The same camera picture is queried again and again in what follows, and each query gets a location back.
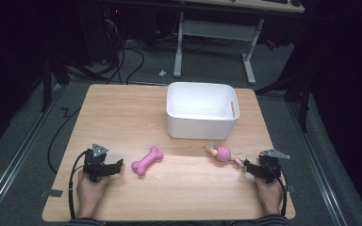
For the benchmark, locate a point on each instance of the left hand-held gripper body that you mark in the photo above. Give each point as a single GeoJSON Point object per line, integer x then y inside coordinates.
{"type": "Point", "coordinates": [95, 160]}

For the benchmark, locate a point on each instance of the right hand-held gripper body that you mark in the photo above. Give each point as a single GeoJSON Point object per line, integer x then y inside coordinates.
{"type": "Point", "coordinates": [269, 164]}

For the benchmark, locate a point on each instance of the pink bone toy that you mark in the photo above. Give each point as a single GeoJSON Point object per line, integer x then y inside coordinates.
{"type": "Point", "coordinates": [147, 160]}

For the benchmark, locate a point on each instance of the white plastic bin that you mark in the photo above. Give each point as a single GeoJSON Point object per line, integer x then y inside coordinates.
{"type": "Point", "coordinates": [201, 125]}

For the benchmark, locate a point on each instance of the person's right hand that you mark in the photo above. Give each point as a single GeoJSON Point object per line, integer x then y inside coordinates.
{"type": "Point", "coordinates": [270, 194]}

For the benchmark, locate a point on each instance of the person's left hand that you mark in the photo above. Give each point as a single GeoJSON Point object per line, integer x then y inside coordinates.
{"type": "Point", "coordinates": [89, 193]}

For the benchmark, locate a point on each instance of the grey tape piece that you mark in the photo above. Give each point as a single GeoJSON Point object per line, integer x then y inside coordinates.
{"type": "Point", "coordinates": [52, 193]}

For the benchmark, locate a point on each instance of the small white floor scrap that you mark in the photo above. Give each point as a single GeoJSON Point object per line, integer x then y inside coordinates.
{"type": "Point", "coordinates": [162, 73]}

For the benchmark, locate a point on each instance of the small red object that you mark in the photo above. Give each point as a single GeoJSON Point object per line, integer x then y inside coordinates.
{"type": "Point", "coordinates": [271, 45]}

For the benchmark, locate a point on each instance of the dark computer tower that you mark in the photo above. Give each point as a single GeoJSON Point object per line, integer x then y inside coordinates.
{"type": "Point", "coordinates": [111, 31]}

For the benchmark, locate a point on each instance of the desk with grey legs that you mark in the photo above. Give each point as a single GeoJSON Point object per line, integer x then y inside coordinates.
{"type": "Point", "coordinates": [217, 29]}

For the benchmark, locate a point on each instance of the metal floor rail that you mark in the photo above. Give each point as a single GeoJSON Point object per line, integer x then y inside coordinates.
{"type": "Point", "coordinates": [317, 163]}
{"type": "Point", "coordinates": [19, 150]}

